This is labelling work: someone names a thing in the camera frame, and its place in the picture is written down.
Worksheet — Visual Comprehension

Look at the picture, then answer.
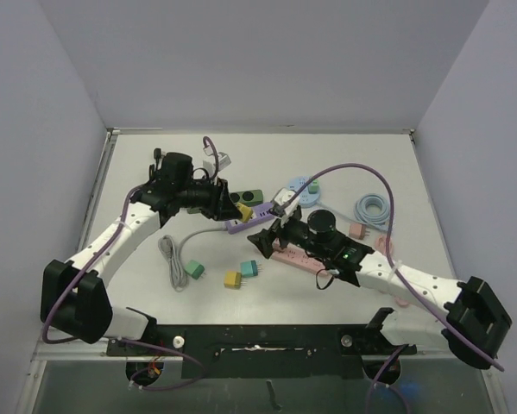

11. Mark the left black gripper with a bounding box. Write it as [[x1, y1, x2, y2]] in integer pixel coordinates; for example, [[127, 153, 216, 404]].
[[177, 174, 242, 221]]

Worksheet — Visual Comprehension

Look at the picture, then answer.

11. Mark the yellow charger plug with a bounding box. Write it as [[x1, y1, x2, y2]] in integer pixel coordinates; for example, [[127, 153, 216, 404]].
[[224, 271, 246, 289], [236, 203, 253, 223]]

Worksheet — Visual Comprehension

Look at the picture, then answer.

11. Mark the green charger plug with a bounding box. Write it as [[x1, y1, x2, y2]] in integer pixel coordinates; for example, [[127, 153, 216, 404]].
[[307, 179, 319, 194], [184, 260, 205, 280]]

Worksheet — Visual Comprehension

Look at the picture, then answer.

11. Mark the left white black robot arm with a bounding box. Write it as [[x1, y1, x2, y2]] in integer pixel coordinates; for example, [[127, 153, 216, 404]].
[[40, 152, 243, 354]]

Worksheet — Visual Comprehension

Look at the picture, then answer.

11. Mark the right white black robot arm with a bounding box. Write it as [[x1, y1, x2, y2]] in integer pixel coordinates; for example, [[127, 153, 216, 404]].
[[248, 210, 512, 369]]

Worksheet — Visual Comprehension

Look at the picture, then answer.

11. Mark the teal charger plug lower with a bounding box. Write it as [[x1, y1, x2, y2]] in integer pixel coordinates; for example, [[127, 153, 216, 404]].
[[240, 260, 262, 278]]

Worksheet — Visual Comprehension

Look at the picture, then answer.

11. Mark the pink charger plug right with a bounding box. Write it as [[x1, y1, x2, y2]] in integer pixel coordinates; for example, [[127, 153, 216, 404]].
[[348, 223, 370, 240]]

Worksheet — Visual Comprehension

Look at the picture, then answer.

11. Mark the purple power strip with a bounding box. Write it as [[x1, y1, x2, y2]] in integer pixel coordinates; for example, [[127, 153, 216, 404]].
[[225, 202, 275, 235]]

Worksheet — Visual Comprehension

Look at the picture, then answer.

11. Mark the green power strip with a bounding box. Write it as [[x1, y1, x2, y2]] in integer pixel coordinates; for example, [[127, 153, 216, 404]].
[[186, 189, 264, 214]]

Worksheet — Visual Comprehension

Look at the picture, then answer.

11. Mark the pink power strip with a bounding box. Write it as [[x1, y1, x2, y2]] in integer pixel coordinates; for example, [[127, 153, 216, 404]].
[[270, 241, 329, 277]]

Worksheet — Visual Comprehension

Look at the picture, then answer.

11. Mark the blue round power socket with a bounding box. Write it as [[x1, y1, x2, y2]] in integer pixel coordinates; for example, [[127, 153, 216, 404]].
[[287, 176, 321, 209]]

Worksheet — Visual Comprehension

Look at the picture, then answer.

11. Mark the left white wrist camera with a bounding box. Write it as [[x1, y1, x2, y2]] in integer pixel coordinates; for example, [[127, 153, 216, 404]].
[[202, 147, 231, 176]]

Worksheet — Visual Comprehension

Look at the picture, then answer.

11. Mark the grey power cord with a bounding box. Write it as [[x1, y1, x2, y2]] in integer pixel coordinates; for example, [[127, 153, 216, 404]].
[[157, 226, 229, 292]]

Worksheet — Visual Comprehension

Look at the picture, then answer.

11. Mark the black power cord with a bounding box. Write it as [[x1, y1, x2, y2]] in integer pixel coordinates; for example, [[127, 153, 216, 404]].
[[148, 147, 168, 178]]

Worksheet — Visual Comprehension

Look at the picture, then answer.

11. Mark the light blue coiled cord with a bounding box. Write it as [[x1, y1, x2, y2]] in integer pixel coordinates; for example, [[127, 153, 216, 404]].
[[318, 192, 393, 232]]

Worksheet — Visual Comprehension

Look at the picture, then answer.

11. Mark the pink power cord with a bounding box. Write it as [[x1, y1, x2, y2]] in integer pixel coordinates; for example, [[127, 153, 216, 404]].
[[326, 235, 410, 309]]

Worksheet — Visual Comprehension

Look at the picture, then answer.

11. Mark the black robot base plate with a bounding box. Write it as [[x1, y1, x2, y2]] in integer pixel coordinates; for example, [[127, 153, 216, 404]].
[[105, 323, 417, 380]]

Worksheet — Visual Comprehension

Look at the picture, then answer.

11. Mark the aluminium frame rail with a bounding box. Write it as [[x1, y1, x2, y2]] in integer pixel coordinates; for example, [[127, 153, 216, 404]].
[[40, 133, 489, 413]]

